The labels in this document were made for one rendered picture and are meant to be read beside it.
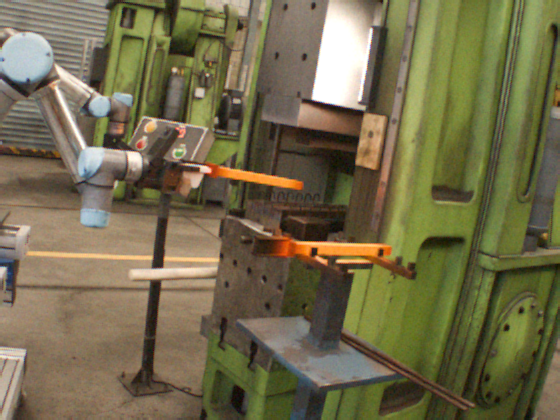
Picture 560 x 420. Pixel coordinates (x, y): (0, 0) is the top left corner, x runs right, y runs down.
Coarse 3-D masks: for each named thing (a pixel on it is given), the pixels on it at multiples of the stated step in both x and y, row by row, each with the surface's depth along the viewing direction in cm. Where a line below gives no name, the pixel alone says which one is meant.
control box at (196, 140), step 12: (144, 120) 241; (156, 120) 239; (144, 132) 238; (156, 132) 236; (192, 132) 229; (204, 132) 228; (132, 144) 237; (180, 144) 229; (192, 144) 227; (204, 144) 229; (168, 156) 228; (192, 156) 224; (204, 156) 231; (168, 192) 228; (180, 192) 222
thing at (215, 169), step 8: (184, 160) 150; (216, 168) 155; (224, 168) 159; (216, 176) 156; (224, 176) 159; (232, 176) 160; (240, 176) 162; (248, 176) 164; (256, 176) 165; (264, 176) 167; (272, 176) 171; (272, 184) 169; (280, 184) 171; (288, 184) 173; (296, 184) 175
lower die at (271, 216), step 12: (252, 204) 208; (264, 204) 203; (276, 204) 199; (288, 204) 203; (252, 216) 208; (264, 216) 202; (276, 216) 197; (312, 216) 205; (324, 216) 208; (336, 216) 212; (276, 228) 197; (336, 228) 213
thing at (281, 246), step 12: (264, 240) 131; (276, 240) 132; (288, 240) 134; (252, 252) 132; (264, 252) 132; (276, 252) 134; (288, 252) 134; (300, 252) 136; (324, 252) 140; (336, 252) 142; (348, 252) 143; (360, 252) 145; (372, 252) 147; (384, 252) 150
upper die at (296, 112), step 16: (272, 96) 201; (272, 112) 201; (288, 112) 194; (304, 112) 191; (320, 112) 196; (336, 112) 200; (352, 112) 205; (320, 128) 197; (336, 128) 202; (352, 128) 207
